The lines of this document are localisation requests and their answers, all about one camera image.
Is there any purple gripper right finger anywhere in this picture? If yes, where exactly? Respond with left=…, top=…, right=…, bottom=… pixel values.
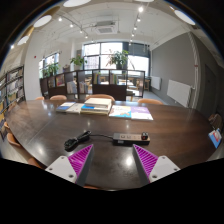
left=133, top=144, right=180, bottom=185

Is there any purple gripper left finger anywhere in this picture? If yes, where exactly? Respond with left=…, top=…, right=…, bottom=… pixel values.
left=46, top=144, right=94, bottom=186

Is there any black power strip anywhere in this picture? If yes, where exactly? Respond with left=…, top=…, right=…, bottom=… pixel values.
left=113, top=132, right=150, bottom=146

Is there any purple cover book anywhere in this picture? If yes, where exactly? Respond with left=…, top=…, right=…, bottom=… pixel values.
left=131, top=106, right=153, bottom=120

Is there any pale book beside stack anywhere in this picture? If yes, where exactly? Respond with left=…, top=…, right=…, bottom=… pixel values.
left=67, top=103, right=84, bottom=114

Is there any blue book far left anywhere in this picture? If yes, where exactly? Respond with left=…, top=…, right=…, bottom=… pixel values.
left=56, top=102, right=74, bottom=112

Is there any stack of white books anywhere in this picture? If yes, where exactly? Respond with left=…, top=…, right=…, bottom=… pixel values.
left=81, top=98, right=112, bottom=114

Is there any light blue illustrated book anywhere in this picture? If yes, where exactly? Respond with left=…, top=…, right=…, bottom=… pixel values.
left=109, top=105, right=131, bottom=119

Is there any orange chair back right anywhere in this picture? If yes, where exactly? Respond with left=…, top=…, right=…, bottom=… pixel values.
left=138, top=98, right=163, bottom=105

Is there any orange chair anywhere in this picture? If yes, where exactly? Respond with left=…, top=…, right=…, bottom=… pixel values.
left=138, top=98, right=163, bottom=105
left=4, top=122, right=21, bottom=148
left=50, top=95, right=67, bottom=100
left=85, top=94, right=115, bottom=102

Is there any orange chair near left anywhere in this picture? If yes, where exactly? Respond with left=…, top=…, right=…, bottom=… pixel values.
left=4, top=122, right=21, bottom=148

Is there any chair with blue book right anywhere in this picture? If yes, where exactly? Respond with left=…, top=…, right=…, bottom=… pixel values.
left=208, top=114, right=223, bottom=148

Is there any orange chair back centre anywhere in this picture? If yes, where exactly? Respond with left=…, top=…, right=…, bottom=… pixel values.
left=85, top=94, right=115, bottom=102

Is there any orange chair back left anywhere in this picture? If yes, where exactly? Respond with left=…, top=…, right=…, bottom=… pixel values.
left=50, top=95, right=67, bottom=100

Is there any dark open bookshelf divider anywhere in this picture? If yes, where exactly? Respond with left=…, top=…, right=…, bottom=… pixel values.
left=40, top=69, right=145, bottom=101

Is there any tall bookshelf at left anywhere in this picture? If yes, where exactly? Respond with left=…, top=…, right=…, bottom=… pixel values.
left=0, top=66, right=25, bottom=118

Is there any potted plant on shelf left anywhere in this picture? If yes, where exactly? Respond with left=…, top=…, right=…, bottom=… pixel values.
left=70, top=55, right=86, bottom=70

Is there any potted plant on shelf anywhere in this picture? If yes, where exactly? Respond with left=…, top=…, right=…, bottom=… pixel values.
left=70, top=55, right=86, bottom=70
left=108, top=50, right=128, bottom=70

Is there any potted plant on shelf centre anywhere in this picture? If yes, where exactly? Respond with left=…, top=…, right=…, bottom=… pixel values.
left=108, top=50, right=128, bottom=70

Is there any ceiling air conditioner unit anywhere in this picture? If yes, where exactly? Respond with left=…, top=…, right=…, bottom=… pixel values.
left=93, top=21, right=117, bottom=35

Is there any black coiled power cable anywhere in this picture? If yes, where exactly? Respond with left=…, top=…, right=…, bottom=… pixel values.
left=63, top=130, right=115, bottom=152

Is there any white wall radiator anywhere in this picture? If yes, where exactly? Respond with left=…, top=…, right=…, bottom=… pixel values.
left=167, top=80, right=191, bottom=107

